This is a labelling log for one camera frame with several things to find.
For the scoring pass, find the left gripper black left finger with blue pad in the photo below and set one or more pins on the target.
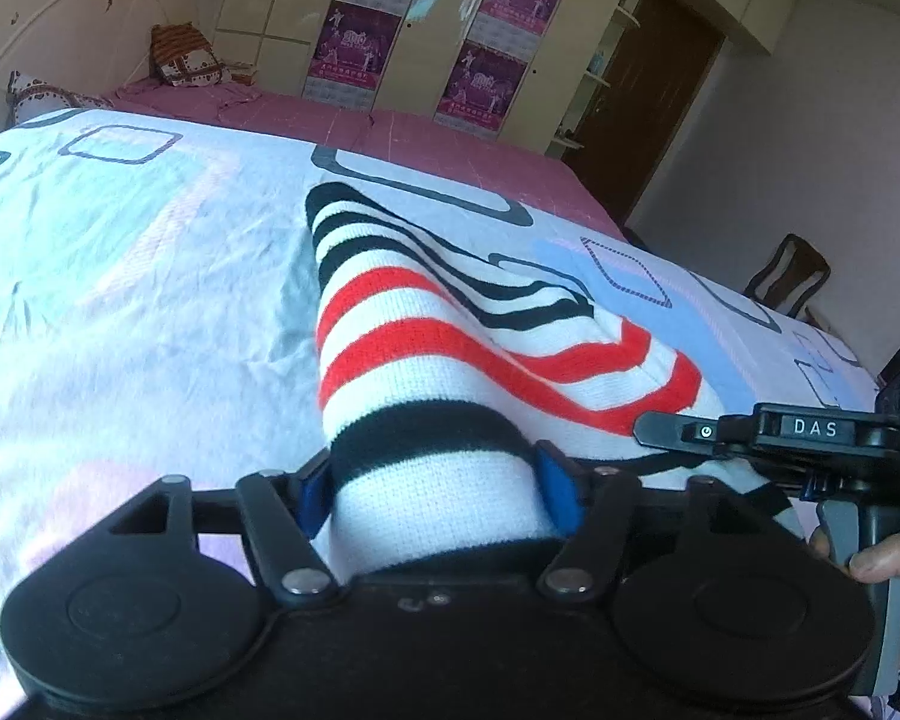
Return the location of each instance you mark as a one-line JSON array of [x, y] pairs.
[[282, 513]]

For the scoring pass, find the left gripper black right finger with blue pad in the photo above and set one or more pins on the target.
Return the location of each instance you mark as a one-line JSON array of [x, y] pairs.
[[591, 507]]

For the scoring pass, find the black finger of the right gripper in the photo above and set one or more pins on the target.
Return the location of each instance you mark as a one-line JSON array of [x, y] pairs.
[[693, 435]]

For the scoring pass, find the striped knit children's sweater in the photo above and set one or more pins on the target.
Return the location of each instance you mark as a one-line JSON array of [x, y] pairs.
[[439, 372]]

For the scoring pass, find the dark wooden chair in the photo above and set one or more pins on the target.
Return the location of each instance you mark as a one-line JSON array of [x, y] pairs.
[[795, 273]]

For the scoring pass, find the white patterned bed sheet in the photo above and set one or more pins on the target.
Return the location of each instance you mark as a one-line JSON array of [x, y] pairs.
[[159, 297]]

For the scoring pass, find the pink bed sheet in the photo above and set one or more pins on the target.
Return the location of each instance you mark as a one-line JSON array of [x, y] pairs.
[[403, 139]]

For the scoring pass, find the corner shelf unit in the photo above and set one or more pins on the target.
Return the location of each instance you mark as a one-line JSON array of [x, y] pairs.
[[593, 81]]

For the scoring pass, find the dark wooden door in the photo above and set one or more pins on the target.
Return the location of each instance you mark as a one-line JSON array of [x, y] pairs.
[[651, 82]]

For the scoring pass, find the lower right purple poster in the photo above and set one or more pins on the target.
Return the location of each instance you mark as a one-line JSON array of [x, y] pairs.
[[479, 91]]

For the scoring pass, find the lower left purple poster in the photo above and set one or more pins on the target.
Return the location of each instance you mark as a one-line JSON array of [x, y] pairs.
[[350, 56]]

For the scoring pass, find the cream wardrobe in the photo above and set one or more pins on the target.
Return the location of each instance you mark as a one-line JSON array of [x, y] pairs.
[[279, 36]]

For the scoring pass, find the orange patterned cushion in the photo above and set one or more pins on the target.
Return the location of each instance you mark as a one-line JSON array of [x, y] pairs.
[[184, 58]]

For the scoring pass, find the upper right purple poster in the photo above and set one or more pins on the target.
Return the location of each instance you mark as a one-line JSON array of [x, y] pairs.
[[512, 27]]

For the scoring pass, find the white spotted pillow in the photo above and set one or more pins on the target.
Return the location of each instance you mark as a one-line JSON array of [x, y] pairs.
[[28, 97]]

